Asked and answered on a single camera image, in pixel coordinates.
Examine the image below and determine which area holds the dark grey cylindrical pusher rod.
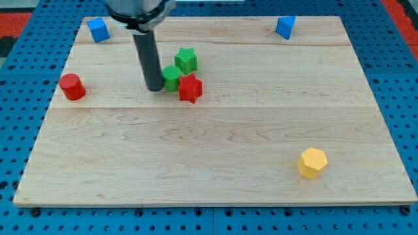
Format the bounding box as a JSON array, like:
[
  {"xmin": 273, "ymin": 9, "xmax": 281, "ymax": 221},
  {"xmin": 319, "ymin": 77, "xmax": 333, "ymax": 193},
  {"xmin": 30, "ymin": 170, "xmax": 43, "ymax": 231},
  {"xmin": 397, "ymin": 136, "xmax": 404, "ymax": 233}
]
[{"xmin": 133, "ymin": 31, "xmax": 165, "ymax": 92}]

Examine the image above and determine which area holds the green cylinder block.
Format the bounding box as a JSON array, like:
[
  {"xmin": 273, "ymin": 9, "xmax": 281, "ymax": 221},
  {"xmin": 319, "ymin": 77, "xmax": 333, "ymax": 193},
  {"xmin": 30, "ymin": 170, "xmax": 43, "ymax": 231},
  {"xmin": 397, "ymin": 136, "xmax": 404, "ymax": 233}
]
[{"xmin": 162, "ymin": 65, "xmax": 182, "ymax": 92}]

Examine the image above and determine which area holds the green star block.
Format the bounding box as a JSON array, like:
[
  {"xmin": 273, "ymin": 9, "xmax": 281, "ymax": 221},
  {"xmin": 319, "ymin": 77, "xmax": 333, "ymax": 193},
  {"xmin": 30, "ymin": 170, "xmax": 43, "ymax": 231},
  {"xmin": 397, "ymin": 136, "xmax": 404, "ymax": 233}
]
[{"xmin": 174, "ymin": 48, "xmax": 198, "ymax": 74}]

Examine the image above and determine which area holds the red star block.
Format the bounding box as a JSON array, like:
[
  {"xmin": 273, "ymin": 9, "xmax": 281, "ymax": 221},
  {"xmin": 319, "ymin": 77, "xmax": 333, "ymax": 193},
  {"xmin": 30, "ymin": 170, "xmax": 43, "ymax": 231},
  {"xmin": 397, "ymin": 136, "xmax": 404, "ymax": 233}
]
[{"xmin": 178, "ymin": 73, "xmax": 203, "ymax": 103}]

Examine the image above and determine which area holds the blue cube block left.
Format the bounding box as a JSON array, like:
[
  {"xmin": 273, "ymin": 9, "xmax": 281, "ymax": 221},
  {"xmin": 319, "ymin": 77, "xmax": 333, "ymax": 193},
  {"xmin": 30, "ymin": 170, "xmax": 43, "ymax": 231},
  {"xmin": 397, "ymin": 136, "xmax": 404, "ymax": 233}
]
[{"xmin": 86, "ymin": 18, "xmax": 110, "ymax": 43}]

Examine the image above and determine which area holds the red cylinder block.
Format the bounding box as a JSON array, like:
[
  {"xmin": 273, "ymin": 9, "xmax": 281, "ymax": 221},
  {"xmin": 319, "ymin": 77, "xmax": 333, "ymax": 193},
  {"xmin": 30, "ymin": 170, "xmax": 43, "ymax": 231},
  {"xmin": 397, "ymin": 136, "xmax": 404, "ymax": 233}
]
[{"xmin": 58, "ymin": 73, "xmax": 86, "ymax": 101}]

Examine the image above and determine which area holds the light wooden board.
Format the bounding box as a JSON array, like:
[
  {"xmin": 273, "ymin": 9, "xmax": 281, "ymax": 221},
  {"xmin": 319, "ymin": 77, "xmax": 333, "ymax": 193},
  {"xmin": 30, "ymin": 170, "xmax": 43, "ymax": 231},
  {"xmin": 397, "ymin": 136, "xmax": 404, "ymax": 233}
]
[{"xmin": 14, "ymin": 16, "xmax": 417, "ymax": 208}]

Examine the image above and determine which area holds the blue triangular block right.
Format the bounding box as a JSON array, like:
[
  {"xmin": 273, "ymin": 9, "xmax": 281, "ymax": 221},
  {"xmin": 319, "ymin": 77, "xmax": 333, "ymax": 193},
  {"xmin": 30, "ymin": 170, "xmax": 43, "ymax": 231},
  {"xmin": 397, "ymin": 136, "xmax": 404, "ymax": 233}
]
[{"xmin": 275, "ymin": 16, "xmax": 297, "ymax": 40}]

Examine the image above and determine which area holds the yellow hexagon block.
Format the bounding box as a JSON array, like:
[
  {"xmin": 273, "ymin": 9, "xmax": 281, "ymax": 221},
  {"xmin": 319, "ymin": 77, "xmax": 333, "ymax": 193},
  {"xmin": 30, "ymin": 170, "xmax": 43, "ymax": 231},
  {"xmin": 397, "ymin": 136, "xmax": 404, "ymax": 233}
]
[{"xmin": 297, "ymin": 147, "xmax": 328, "ymax": 180}]

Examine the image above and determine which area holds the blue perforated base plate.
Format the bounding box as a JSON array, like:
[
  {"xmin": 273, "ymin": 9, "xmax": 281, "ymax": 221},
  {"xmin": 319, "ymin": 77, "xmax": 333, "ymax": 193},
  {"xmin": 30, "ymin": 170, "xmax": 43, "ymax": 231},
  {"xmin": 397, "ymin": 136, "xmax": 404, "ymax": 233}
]
[{"xmin": 1, "ymin": 0, "xmax": 417, "ymax": 234}]

